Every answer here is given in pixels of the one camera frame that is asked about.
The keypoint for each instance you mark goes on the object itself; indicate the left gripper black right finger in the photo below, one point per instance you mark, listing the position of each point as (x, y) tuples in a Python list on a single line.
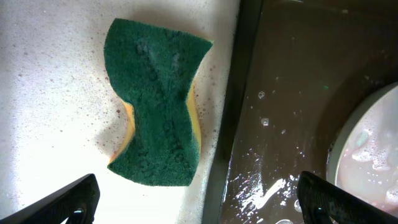
[(324, 203)]

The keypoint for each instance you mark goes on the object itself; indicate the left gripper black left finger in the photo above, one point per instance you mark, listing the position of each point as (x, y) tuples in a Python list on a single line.
[(74, 203)]

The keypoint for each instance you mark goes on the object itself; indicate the green and yellow sponge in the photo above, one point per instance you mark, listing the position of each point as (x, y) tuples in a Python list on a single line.
[(152, 70)]

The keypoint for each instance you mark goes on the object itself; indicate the black tray with soapy foam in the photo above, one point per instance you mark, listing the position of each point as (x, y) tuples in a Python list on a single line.
[(61, 120)]

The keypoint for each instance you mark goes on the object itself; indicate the brown plastic tray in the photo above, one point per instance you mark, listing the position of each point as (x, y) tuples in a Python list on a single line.
[(313, 62)]

